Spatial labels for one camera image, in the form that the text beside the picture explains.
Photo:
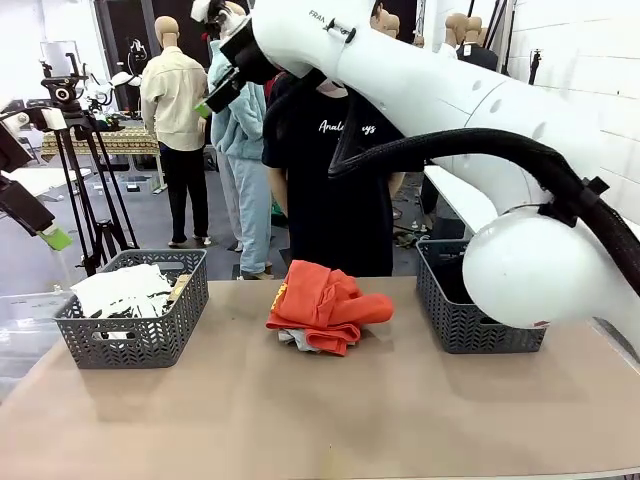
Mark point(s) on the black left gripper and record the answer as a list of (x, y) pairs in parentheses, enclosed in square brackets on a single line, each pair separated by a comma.
[(22, 205)]

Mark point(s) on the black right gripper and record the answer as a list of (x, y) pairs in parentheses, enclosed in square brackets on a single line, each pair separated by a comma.
[(255, 67)]

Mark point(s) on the white black-print t-shirt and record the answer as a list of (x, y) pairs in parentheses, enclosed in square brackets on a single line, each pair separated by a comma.
[(125, 290)]

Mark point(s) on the orange shirt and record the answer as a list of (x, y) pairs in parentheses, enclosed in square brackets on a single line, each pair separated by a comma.
[(325, 305)]

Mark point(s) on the person's left forearm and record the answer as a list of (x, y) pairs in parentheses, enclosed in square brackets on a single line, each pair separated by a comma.
[(396, 182)]

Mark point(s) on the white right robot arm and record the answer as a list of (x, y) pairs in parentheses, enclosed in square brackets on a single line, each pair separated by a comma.
[(425, 85)]

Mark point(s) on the person's right forearm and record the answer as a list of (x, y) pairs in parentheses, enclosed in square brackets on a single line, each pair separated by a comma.
[(280, 192)]

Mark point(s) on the mannequin in cream jacket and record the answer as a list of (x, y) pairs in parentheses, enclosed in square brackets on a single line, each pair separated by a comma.
[(172, 100)]

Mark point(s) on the mannequin in light-blue fleece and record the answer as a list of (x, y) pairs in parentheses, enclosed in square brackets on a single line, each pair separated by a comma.
[(240, 150)]

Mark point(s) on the clear plastic storage bin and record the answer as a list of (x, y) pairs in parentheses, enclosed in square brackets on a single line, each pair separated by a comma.
[(25, 325)]

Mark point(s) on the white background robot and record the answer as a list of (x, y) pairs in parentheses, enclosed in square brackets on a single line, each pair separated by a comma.
[(125, 80)]

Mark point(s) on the table with patterned cloth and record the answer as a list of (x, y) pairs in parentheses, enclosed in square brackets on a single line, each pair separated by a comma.
[(115, 141)]

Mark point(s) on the green floor item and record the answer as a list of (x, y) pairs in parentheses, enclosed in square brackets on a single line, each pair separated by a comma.
[(279, 207)]

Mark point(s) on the grey plastic lattice basket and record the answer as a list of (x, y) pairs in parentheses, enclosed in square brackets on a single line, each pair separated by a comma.
[(140, 345), (450, 325)]

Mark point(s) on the person in black t-shirt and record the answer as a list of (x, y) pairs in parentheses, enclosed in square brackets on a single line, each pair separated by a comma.
[(320, 210)]

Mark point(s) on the white panel light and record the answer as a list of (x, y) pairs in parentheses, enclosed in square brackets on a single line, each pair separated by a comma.
[(57, 55)]

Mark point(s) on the bare-headed mannequin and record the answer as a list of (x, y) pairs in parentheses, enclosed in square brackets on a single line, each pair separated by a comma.
[(387, 22)]

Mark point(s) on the mannequin in white shirt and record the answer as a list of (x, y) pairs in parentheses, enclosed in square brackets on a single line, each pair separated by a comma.
[(455, 27)]

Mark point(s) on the grey shorts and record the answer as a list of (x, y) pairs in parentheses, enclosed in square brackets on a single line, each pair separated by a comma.
[(297, 341)]

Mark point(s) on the mannequin in black shirt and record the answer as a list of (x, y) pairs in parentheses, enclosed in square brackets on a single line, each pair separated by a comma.
[(480, 55)]

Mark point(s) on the black light stand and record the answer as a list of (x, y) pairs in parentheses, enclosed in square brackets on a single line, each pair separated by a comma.
[(536, 65)]

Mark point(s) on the black camera tripod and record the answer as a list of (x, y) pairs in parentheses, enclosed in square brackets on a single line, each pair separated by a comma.
[(102, 231)]

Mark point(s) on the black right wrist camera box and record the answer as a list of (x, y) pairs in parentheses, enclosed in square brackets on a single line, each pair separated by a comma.
[(237, 35)]

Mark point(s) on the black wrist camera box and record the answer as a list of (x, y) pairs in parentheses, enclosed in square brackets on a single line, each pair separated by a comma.
[(237, 35), (12, 147)]

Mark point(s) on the white right wrist clamp mount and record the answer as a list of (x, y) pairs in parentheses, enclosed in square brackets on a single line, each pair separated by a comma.
[(205, 9)]

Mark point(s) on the white wrist clamp mount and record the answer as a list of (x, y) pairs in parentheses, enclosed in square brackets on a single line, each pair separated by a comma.
[(205, 9), (50, 119)]

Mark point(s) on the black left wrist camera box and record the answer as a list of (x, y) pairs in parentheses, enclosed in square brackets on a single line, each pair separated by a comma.
[(12, 147)]

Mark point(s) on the white left wrist clamp mount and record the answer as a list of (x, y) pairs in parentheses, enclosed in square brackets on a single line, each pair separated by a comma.
[(50, 119)]

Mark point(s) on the black camera head rig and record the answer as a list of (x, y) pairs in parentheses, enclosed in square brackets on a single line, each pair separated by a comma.
[(61, 92)]

